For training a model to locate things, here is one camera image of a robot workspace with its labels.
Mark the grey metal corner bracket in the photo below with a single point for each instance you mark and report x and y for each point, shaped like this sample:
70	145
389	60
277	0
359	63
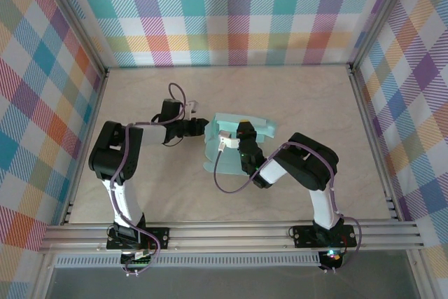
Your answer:
392	208
69	212

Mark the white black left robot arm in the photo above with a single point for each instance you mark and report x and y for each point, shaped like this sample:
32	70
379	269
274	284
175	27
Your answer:
124	201

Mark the aluminium table side rail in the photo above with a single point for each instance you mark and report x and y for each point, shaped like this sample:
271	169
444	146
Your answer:
364	108
98	101

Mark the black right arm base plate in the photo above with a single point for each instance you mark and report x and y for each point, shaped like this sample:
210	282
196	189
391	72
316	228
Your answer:
304	236

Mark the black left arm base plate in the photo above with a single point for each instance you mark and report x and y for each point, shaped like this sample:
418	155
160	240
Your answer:
161	237

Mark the green terminal circuit board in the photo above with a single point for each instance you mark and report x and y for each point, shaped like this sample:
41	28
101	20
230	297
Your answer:
138	260

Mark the aluminium frame post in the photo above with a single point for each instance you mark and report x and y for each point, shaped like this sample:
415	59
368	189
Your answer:
376	22
78	22

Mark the light teal paper box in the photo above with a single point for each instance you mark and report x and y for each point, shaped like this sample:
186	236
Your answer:
231	164

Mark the black controller with lit LED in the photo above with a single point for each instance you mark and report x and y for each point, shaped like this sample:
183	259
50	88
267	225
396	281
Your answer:
332	258

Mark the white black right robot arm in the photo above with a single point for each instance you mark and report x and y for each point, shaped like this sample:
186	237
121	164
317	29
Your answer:
323	208

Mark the long aluminium base rail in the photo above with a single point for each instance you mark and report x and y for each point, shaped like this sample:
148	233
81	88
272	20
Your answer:
227	236

